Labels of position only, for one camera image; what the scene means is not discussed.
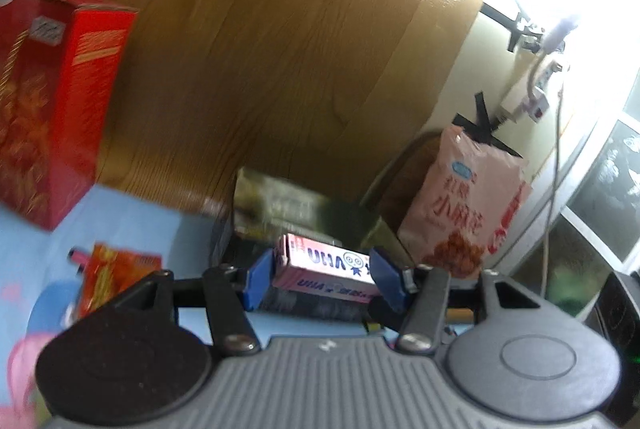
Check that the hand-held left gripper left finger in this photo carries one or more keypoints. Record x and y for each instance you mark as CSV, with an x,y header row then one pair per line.
x,y
261,280

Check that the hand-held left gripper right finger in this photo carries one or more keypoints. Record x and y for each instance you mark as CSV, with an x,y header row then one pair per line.
x,y
385,280

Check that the pink candy box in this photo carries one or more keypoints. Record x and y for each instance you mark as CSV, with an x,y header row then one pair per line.
x,y
320,266

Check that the black storage box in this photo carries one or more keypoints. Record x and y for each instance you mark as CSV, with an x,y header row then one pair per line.
x,y
300,209

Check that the brown woven basket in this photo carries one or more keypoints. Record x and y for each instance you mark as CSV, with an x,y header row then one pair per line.
x,y
410,179

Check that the pink snack bag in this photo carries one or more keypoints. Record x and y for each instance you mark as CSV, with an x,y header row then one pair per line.
x,y
465,199

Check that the blue printed mat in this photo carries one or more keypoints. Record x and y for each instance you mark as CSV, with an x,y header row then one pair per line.
x,y
150,229

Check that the red snack packet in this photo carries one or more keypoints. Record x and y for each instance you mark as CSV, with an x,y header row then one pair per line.
x,y
115,274

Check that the black tape strips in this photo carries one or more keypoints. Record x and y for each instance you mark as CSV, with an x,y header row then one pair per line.
x,y
482,124
517,29

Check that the white power strip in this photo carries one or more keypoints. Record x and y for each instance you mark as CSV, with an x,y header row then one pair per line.
x,y
542,94

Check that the white framed window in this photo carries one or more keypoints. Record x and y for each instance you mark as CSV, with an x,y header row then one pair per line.
x,y
610,179

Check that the red gift box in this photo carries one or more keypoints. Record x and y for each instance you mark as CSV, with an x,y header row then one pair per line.
x,y
50,109

